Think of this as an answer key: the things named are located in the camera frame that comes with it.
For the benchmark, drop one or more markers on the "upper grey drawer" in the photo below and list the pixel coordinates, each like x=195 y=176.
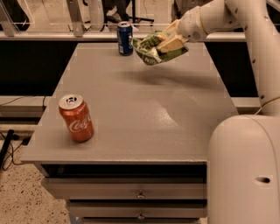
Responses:
x=93 y=189

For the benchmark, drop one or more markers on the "grey drawer cabinet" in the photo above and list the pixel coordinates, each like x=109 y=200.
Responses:
x=152 y=124

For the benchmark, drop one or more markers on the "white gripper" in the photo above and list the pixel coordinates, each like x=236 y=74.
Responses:
x=190 y=26

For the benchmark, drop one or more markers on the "orange coca-cola can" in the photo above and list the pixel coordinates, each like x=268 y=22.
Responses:
x=75 y=113

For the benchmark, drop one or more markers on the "upper drawer knob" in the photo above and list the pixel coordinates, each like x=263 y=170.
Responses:
x=140 y=195

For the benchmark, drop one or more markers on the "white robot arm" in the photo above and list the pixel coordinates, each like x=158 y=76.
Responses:
x=243 y=185

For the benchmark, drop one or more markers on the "metal guard rail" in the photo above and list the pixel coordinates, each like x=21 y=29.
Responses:
x=15 y=25

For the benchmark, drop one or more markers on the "grey drawer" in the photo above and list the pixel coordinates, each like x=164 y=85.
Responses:
x=170 y=209
x=93 y=189

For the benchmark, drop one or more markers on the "drawer knob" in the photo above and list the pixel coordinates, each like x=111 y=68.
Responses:
x=141 y=216
x=140 y=195

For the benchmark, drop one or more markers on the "lower grey drawer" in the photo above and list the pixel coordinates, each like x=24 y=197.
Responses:
x=170 y=209

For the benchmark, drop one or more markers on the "lower drawer knob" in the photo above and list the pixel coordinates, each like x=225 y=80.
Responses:
x=141 y=216

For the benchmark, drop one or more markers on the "blue pepsi can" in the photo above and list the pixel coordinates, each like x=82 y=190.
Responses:
x=124 y=37

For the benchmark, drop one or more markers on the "green jalapeno chip bag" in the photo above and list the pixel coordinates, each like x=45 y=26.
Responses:
x=147 y=50

